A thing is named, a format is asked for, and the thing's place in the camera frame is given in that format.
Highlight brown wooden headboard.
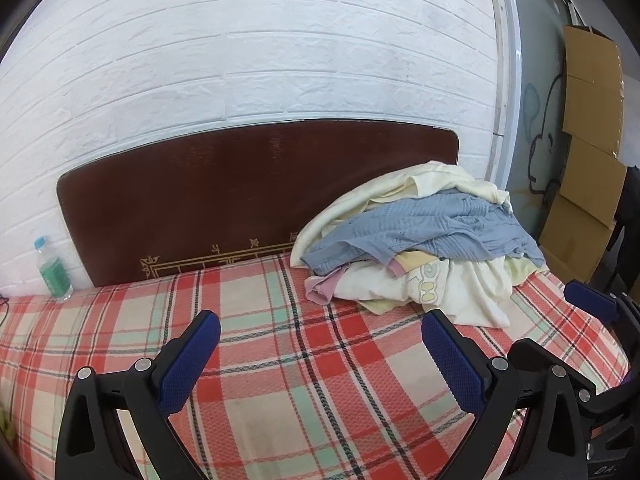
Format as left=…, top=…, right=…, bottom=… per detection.
left=56, top=119, right=461, bottom=289

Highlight small cardboard box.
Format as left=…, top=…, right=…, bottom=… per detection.
left=537, top=136, right=629, bottom=282

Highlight glass door with cartoon drawing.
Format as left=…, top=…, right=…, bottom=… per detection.
left=504, top=0, right=603, bottom=243

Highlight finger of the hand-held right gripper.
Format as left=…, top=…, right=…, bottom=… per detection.
left=514, top=338, right=599, bottom=409
left=564, top=280, right=640, bottom=342

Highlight plaid bed blanket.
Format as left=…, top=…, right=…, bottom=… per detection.
left=0, top=252, right=632, bottom=480

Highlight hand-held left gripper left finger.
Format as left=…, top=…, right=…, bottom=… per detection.
left=55, top=309, right=222, bottom=480

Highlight white printed shirt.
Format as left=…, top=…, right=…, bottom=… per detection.
left=332, top=254, right=551, bottom=331

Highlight blue knit cardigan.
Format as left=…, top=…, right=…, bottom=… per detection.
left=302, top=192, right=546, bottom=279

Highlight pink garment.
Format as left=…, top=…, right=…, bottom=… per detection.
left=305, top=264, right=352, bottom=307

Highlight white door frame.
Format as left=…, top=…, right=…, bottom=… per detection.
left=487, top=0, right=525, bottom=196

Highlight pale yellow shirt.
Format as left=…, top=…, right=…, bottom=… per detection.
left=390, top=252, right=451, bottom=276

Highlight plastic water bottle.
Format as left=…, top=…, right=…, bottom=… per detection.
left=33, top=236, right=75, bottom=304

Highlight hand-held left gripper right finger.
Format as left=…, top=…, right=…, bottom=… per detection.
left=421, top=309, right=593, bottom=480

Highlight cream garment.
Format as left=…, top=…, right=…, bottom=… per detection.
left=291, top=160, right=513, bottom=269

